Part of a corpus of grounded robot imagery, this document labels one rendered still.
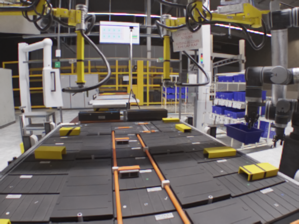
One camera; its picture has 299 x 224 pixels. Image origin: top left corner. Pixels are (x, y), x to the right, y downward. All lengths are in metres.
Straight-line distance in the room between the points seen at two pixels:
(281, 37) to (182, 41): 0.96
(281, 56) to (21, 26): 2.17
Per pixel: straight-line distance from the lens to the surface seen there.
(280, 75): 1.15
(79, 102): 10.47
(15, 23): 1.72
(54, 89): 3.94
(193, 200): 0.61
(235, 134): 1.20
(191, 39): 1.97
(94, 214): 0.56
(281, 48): 1.73
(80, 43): 1.73
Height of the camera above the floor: 1.37
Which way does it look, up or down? 9 degrees down
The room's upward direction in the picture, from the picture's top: straight up
